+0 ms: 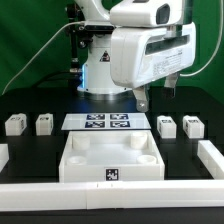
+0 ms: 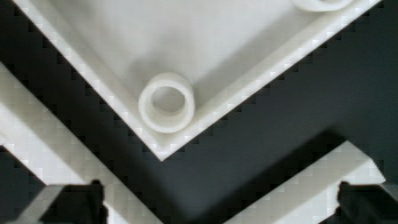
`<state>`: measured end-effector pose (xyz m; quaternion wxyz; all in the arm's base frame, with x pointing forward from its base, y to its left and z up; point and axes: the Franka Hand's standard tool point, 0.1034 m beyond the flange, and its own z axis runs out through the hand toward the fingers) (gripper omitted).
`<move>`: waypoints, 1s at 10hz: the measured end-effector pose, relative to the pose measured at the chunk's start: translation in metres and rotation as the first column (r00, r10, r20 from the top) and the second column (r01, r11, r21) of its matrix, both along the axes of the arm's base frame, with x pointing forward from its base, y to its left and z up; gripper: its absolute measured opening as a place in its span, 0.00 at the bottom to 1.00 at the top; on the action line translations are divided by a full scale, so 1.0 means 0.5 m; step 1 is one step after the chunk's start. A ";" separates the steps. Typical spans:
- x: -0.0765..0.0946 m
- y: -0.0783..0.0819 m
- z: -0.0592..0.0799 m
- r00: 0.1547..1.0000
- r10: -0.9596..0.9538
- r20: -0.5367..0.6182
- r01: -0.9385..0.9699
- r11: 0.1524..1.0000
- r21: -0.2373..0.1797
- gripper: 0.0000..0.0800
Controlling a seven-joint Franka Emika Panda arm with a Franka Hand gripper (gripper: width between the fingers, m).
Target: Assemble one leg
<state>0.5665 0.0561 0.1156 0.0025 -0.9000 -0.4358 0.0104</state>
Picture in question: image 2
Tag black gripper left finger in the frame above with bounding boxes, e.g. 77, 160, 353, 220
12, 179, 109, 224

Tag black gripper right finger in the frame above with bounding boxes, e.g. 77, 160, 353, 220
319, 182, 398, 224

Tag white square tabletop part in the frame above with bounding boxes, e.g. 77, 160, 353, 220
10, 0, 379, 158

